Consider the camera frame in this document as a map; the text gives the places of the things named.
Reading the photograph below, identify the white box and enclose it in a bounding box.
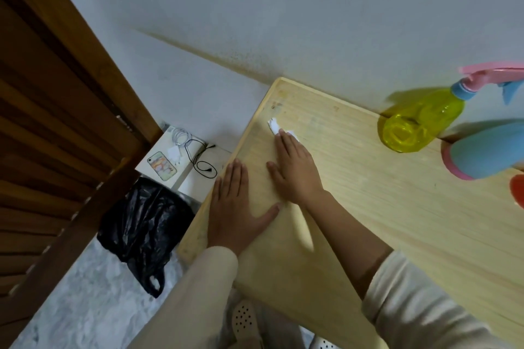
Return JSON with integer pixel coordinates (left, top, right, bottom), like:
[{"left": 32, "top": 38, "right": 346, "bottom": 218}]
[{"left": 135, "top": 124, "right": 235, "bottom": 205}]

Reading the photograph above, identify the black plastic bag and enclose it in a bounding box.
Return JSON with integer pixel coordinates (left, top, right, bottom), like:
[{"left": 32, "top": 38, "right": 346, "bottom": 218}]
[{"left": 97, "top": 176, "right": 197, "bottom": 300}]

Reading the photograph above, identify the person's right hand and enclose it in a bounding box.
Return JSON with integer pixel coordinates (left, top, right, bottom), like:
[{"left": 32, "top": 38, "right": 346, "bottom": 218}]
[{"left": 266, "top": 129, "right": 328, "bottom": 209}]

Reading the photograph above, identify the person's left hand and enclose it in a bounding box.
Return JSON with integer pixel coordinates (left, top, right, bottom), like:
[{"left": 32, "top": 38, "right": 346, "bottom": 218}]
[{"left": 207, "top": 158, "right": 281, "bottom": 258}]

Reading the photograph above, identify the black cable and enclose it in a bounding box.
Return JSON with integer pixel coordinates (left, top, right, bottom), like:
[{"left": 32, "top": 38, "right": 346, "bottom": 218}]
[{"left": 184, "top": 138, "right": 218, "bottom": 179}]

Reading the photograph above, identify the brown wooden louvred door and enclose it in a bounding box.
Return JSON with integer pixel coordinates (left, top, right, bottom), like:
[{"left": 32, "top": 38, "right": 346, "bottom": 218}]
[{"left": 0, "top": 0, "right": 165, "bottom": 349}]

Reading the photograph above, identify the white tissue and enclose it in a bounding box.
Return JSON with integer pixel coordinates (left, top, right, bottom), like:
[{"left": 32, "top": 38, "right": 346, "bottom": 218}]
[{"left": 267, "top": 117, "right": 302, "bottom": 145}]

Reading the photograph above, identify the yellow spray bottle pink trigger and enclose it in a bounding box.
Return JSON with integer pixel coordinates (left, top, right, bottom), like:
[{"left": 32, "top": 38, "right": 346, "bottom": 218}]
[{"left": 378, "top": 60, "right": 524, "bottom": 154}]

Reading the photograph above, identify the white charger with cable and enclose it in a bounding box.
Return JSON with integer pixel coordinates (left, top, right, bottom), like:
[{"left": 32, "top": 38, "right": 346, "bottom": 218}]
[{"left": 165, "top": 127, "right": 195, "bottom": 166}]

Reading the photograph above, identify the person's left forearm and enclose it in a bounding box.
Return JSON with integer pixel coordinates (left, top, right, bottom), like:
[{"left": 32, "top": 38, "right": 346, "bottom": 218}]
[{"left": 127, "top": 245, "right": 239, "bottom": 349}]

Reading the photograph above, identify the phone with colourful case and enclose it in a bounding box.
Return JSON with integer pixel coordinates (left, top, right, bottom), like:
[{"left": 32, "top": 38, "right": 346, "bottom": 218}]
[{"left": 147, "top": 151, "right": 178, "bottom": 181}]

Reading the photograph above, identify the blue bottle pink cap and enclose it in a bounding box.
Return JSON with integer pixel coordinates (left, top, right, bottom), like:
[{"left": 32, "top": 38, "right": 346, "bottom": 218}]
[{"left": 441, "top": 119, "right": 524, "bottom": 181}]

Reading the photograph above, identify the red round object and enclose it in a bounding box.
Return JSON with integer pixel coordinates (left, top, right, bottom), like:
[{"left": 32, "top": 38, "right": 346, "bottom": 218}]
[{"left": 509, "top": 174, "right": 524, "bottom": 210}]

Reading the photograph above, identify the beige perforated slipper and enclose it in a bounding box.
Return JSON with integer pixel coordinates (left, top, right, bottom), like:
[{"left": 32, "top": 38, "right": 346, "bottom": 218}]
[
  {"left": 308, "top": 336, "right": 341, "bottom": 349},
  {"left": 231, "top": 299, "right": 263, "bottom": 349}
]

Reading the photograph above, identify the person's right forearm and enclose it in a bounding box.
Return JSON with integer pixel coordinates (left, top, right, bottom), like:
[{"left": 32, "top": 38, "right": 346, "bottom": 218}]
[{"left": 305, "top": 189, "right": 517, "bottom": 349}]

